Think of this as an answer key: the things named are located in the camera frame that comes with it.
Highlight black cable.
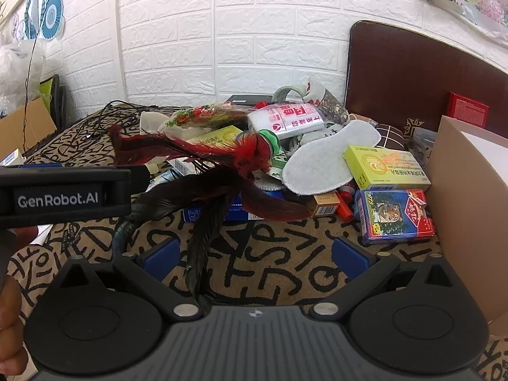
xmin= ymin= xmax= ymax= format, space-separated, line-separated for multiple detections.
xmin=77 ymin=100 xmax=159 ymax=141

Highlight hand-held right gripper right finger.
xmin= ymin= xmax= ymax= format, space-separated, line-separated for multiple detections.
xmin=307 ymin=236 xmax=455 ymax=322

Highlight dark folded chairs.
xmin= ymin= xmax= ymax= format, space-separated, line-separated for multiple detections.
xmin=51 ymin=73 xmax=68 ymax=128

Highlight dark speckled packet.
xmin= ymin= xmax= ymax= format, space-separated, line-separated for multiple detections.
xmin=305 ymin=77 xmax=350 ymax=125

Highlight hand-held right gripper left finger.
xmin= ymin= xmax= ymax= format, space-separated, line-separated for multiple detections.
xmin=50 ymin=238 xmax=201 ymax=324

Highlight clear plastic bag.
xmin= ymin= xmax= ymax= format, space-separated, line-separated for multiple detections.
xmin=0 ymin=40 xmax=44 ymax=116

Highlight red and black feather toy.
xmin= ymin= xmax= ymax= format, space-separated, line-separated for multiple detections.
xmin=109 ymin=125 xmax=312 ymax=310

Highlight floral plastic bag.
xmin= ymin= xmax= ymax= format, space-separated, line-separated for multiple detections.
xmin=421 ymin=0 xmax=508 ymax=46

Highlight white tape roll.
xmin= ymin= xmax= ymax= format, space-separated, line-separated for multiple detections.
xmin=272 ymin=85 xmax=308 ymax=102

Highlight small white box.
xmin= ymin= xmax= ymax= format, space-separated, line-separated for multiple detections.
xmin=0 ymin=149 xmax=24 ymax=167

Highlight blue playing card box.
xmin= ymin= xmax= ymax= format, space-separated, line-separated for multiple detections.
xmin=354 ymin=189 xmax=436 ymax=245

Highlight brown cardboard box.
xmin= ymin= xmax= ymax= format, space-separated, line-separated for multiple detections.
xmin=0 ymin=97 xmax=58 ymax=155

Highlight red printed box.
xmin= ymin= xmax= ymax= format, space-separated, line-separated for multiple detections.
xmin=444 ymin=92 xmax=490 ymax=130

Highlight flat black box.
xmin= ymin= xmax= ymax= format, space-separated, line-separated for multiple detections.
xmin=224 ymin=94 xmax=274 ymax=107

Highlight person's left hand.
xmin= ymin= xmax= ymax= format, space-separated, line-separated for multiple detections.
xmin=0 ymin=276 xmax=30 ymax=378

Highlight grey insole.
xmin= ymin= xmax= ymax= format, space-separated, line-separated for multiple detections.
xmin=282 ymin=121 xmax=382 ymax=196

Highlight pink-brown cardboard container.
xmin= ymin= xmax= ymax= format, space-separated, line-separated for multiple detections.
xmin=424 ymin=115 xmax=508 ymax=340

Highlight letter patterned brown blanket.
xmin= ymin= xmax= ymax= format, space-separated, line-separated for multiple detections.
xmin=0 ymin=103 xmax=508 ymax=381

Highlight white packet with red print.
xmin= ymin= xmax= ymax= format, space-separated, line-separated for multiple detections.
xmin=247 ymin=102 xmax=326 ymax=140

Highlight wrapped chopsticks packet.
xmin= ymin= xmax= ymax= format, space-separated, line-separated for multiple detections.
xmin=164 ymin=103 xmax=255 ymax=131

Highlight small orange box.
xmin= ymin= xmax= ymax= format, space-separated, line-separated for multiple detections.
xmin=305 ymin=192 xmax=342 ymax=218

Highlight blue paper fan wall decoration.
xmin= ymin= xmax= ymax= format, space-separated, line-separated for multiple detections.
xmin=10 ymin=0 xmax=66 ymax=42

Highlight red tube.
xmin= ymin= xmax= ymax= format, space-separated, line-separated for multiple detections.
xmin=337 ymin=190 xmax=355 ymax=221

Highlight dark checked pillow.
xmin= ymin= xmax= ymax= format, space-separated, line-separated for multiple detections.
xmin=375 ymin=123 xmax=405 ymax=149

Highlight green cushion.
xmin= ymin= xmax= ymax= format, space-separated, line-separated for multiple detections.
xmin=37 ymin=75 xmax=60 ymax=100

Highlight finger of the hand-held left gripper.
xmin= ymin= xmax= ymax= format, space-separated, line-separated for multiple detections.
xmin=129 ymin=167 xmax=150 ymax=198

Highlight brown wooden headboard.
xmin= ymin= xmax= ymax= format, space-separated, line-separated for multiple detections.
xmin=344 ymin=20 xmax=508 ymax=136

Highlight flat blue box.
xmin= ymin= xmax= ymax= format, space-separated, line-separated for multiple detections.
xmin=183 ymin=190 xmax=286 ymax=223

